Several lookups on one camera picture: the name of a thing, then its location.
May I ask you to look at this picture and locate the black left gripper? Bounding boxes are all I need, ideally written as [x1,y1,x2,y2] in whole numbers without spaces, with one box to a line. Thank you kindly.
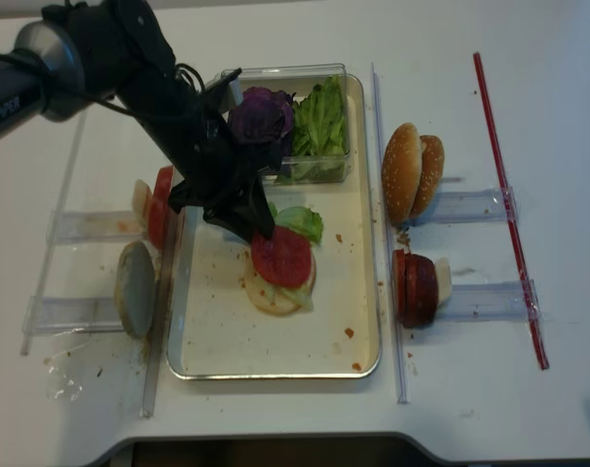
[168,114,282,242]

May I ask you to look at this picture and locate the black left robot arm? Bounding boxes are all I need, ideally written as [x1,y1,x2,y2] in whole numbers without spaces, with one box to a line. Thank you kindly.
[0,1,282,240]

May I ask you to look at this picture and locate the green lettuce leaf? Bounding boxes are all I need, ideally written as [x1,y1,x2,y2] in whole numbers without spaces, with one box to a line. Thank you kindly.
[269,201,323,311]

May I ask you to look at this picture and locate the bottom bread slice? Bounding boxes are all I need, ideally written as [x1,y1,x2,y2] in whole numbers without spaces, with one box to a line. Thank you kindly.
[241,250,316,316]

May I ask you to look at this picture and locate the red tomato slice stack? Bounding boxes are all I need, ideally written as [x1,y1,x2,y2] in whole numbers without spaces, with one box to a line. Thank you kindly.
[147,165,174,251]

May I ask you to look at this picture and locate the green lettuce in box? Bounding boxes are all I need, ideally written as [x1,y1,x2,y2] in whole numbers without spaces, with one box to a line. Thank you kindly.
[275,75,348,184]

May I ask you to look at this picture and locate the white tomato pusher block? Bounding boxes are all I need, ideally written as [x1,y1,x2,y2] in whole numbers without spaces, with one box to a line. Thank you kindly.
[131,179,152,231]

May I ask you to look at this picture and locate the red meat patty stack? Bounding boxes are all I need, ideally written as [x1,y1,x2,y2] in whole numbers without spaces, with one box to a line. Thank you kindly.
[392,249,438,329]

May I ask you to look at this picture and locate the clear tomato track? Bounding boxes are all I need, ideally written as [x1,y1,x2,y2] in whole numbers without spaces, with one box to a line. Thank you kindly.
[56,211,147,245]

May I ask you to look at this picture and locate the clear bread track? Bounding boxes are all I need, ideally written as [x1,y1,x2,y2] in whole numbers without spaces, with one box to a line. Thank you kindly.
[22,296,123,336]

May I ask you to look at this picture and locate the clear plastic salad box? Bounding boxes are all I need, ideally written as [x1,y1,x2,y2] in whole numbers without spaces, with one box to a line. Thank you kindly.
[225,63,350,185]

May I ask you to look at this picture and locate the purple cabbage leaves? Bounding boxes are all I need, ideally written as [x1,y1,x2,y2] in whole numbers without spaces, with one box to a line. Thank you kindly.
[228,87,294,157]

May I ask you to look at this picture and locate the metal baking tray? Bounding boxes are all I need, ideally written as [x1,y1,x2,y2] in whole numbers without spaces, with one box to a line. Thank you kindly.
[166,76,381,380]

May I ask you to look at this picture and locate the front sesame bun half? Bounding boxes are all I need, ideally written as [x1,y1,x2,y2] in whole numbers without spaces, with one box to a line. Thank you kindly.
[381,123,423,224]

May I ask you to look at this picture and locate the sesame bun half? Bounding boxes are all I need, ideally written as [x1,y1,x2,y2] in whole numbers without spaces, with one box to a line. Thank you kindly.
[409,135,445,219]
[381,123,423,224]

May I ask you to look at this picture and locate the rear sesame bun half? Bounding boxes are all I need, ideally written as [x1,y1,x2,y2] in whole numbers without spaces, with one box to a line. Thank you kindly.
[409,135,445,219]

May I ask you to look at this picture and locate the clear bun track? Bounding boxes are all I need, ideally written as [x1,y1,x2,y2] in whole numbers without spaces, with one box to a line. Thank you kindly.
[410,188,517,226]

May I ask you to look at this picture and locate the clear patty track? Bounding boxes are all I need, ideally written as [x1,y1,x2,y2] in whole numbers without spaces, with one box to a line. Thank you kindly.
[435,280,541,322]

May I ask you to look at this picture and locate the red plastic strip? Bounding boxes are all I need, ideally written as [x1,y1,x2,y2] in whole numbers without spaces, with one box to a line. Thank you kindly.
[472,52,550,371]

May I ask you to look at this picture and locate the clear rail beside tray left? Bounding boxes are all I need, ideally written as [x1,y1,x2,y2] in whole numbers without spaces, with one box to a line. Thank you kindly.
[140,233,177,419]

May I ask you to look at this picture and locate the clear rail beside tray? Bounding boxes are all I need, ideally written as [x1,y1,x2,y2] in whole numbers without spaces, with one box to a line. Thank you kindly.
[371,63,410,405]
[140,233,177,419]

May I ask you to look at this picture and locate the clear rail beside tray right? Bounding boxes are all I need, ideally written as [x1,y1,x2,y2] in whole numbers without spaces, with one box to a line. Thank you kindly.
[371,63,410,405]

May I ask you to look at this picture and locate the clear far left rail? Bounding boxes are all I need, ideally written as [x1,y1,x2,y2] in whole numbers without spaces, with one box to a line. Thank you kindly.
[19,111,87,356]

